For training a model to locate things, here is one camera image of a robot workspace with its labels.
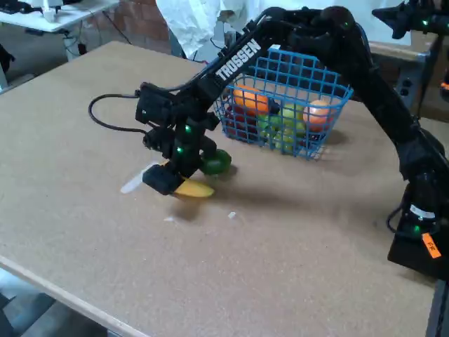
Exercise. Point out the dark red toy fruit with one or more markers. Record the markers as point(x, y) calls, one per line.
point(242, 121)

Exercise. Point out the grey metal bench leg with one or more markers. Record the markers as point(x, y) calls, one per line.
point(415, 80)

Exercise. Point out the round green toy fruit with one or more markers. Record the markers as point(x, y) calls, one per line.
point(221, 163)

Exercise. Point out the small white tape piece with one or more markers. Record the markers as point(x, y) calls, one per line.
point(232, 215)

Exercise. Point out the green toy grapes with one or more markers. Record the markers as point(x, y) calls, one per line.
point(284, 137)

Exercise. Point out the black background object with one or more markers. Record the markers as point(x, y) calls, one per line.
point(5, 58)

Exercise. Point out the yellow toy banana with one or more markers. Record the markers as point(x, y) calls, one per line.
point(196, 189)

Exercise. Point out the orange toy fruit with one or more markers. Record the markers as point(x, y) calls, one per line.
point(250, 100)

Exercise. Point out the white crumpled cloth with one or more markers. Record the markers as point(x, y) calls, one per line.
point(189, 24)

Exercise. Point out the small black camera box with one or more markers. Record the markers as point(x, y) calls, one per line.
point(152, 105)

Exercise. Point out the wooden workbench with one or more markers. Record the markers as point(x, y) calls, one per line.
point(389, 52)

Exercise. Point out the white background desk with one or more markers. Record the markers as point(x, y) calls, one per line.
point(70, 15)

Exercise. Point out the white object on desk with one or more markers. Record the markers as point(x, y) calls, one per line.
point(51, 12)

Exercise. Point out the long white tape strip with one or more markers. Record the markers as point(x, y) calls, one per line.
point(131, 185)

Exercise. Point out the peach coloured toy fruit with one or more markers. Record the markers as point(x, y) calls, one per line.
point(317, 114)

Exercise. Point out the black metal frame post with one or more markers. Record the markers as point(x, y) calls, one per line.
point(438, 312)

